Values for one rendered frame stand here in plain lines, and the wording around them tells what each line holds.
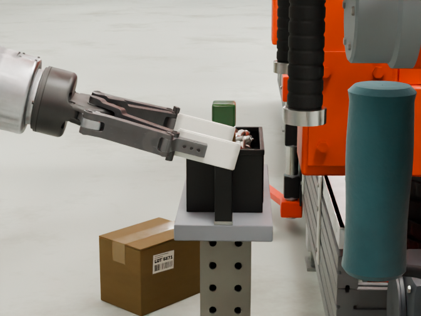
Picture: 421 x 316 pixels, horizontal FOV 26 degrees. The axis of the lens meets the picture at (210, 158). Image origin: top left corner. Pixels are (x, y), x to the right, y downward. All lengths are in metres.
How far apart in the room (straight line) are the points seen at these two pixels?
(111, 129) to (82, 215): 2.18
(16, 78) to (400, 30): 0.42
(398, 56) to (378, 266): 0.32
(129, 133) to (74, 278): 1.65
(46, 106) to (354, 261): 0.49
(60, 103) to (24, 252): 1.84
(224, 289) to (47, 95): 0.90
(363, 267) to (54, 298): 1.35
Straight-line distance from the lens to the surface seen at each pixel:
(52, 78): 1.01
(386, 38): 1.04
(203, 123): 1.07
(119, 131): 0.97
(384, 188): 1.21
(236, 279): 1.80
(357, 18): 1.02
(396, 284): 1.53
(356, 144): 1.21
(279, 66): 1.24
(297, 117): 0.90
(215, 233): 1.57
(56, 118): 1.00
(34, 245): 2.87
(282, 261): 2.70
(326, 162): 1.60
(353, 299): 1.80
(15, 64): 1.01
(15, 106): 1.00
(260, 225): 1.56
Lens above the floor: 0.93
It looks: 14 degrees down
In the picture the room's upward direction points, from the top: straight up
